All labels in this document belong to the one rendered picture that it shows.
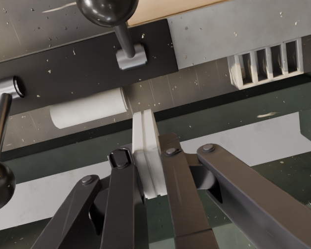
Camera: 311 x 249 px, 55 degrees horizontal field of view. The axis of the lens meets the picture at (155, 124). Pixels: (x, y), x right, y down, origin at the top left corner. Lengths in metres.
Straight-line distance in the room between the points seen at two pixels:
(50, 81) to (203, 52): 0.15
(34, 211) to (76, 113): 3.25
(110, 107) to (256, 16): 0.17
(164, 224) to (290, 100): 0.24
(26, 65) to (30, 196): 3.19
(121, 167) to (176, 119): 0.26
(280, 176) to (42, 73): 0.33
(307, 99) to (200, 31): 0.22
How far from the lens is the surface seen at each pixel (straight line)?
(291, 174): 0.45
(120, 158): 0.15
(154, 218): 0.41
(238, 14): 0.31
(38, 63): 0.30
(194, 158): 0.15
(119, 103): 0.32
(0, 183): 0.23
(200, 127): 0.42
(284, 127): 2.00
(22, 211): 3.52
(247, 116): 0.43
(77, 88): 0.30
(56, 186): 3.52
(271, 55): 0.37
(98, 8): 0.18
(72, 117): 0.33
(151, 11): 0.31
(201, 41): 0.30
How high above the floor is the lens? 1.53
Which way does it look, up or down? 30 degrees down
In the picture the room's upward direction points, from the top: 118 degrees counter-clockwise
